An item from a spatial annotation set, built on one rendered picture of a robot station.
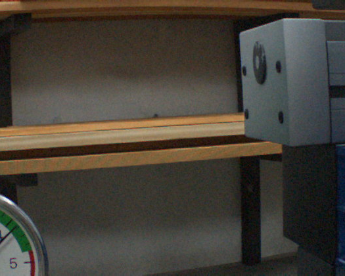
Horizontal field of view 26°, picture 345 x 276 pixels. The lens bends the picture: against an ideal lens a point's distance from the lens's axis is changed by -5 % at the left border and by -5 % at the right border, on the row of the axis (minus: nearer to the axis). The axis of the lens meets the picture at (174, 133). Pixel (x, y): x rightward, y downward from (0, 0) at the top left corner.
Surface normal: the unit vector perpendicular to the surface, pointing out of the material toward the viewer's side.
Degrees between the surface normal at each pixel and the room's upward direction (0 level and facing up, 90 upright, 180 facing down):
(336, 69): 90
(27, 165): 90
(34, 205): 90
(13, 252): 90
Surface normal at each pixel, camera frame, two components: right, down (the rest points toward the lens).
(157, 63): 0.40, 0.03
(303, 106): 0.15, 0.04
